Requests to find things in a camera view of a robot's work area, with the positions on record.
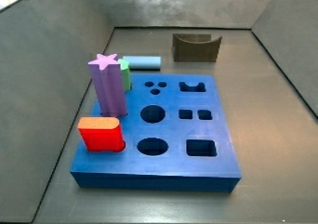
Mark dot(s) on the light blue oval cylinder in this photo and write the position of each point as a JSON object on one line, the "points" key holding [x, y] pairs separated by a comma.
{"points": [[143, 62]]}

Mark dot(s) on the blue shape sorter board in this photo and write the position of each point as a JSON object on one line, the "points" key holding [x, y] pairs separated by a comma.
{"points": [[178, 144]]}

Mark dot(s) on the black cradle fixture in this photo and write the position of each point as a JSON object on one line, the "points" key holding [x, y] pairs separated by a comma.
{"points": [[195, 47]]}

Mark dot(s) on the green hexagon peg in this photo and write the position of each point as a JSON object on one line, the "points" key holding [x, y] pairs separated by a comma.
{"points": [[126, 74]]}

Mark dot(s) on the red oblong peg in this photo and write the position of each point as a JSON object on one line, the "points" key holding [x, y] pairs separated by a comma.
{"points": [[102, 134]]}

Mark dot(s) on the purple star peg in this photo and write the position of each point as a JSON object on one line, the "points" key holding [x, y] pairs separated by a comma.
{"points": [[106, 73]]}

